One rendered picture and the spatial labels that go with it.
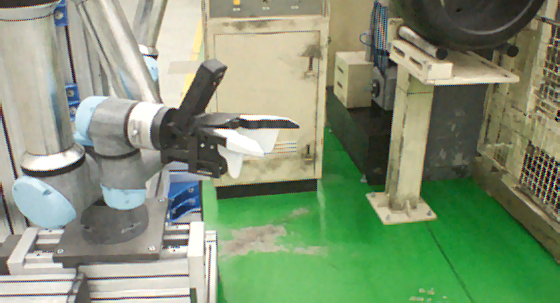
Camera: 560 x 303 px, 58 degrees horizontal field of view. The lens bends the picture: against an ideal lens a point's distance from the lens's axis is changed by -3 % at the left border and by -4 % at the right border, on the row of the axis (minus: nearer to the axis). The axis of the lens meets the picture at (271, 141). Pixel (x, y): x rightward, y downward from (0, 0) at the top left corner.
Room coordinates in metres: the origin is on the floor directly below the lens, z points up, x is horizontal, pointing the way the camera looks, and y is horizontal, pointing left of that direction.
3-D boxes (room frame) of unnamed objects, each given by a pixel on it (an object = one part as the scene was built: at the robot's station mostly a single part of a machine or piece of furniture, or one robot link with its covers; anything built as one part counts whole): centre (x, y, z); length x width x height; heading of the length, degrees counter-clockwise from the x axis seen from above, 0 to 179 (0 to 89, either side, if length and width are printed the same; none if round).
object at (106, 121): (0.78, 0.26, 1.04); 0.11 x 0.08 x 0.09; 69
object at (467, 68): (1.91, -0.70, 0.80); 0.37 x 0.36 x 0.02; 99
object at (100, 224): (0.96, 0.35, 0.77); 0.15 x 0.15 x 0.10
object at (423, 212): (2.16, -0.64, 0.02); 0.27 x 0.27 x 0.04; 9
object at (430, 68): (1.89, -0.56, 0.83); 0.36 x 0.09 x 0.06; 9
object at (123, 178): (0.79, 0.25, 0.94); 0.11 x 0.08 x 0.11; 159
